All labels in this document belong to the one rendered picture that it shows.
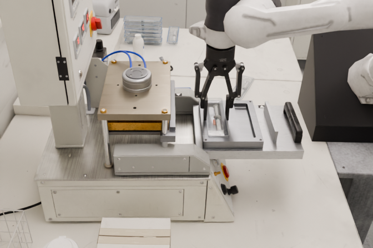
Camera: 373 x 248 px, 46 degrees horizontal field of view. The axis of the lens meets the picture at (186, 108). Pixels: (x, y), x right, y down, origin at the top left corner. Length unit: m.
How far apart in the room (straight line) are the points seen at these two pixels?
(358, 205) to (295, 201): 0.64
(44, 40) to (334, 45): 1.06
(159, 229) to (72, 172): 0.27
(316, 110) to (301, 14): 0.72
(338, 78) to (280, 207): 0.54
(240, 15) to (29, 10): 0.43
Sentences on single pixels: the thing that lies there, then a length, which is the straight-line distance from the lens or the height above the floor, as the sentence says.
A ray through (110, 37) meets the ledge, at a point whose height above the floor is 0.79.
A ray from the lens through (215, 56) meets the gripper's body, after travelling 1.11.
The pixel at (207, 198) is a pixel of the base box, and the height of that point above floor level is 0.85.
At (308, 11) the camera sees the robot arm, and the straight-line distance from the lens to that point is 0.94.
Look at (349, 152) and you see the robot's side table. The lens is 1.65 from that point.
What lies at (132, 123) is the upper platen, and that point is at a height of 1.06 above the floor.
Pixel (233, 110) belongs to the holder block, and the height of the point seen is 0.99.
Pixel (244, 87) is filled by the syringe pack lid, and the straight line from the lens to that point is 1.85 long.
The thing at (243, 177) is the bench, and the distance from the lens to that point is 1.45.
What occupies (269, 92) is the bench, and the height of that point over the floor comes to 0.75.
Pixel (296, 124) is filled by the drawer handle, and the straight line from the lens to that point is 1.26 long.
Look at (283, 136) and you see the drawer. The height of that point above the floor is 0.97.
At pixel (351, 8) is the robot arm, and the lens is 0.95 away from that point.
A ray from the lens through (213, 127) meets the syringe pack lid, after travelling 1.21.
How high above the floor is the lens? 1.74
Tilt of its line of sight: 35 degrees down
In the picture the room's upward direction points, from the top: 2 degrees clockwise
